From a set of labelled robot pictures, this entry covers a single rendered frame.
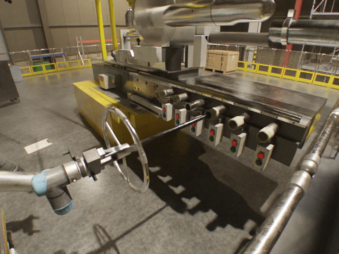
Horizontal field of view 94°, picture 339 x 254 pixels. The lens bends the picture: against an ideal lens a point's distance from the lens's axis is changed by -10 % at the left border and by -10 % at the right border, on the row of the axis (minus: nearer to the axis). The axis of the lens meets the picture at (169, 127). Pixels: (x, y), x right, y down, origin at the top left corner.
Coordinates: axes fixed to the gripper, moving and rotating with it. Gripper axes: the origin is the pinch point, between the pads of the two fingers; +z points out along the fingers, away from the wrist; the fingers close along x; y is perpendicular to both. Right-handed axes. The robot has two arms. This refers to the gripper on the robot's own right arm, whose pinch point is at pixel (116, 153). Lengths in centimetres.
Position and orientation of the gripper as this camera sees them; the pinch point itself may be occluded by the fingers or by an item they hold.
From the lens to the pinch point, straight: 76.6
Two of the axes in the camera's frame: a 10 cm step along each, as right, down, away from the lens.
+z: 7.6, -3.0, 5.7
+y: 5.8, 7.2, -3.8
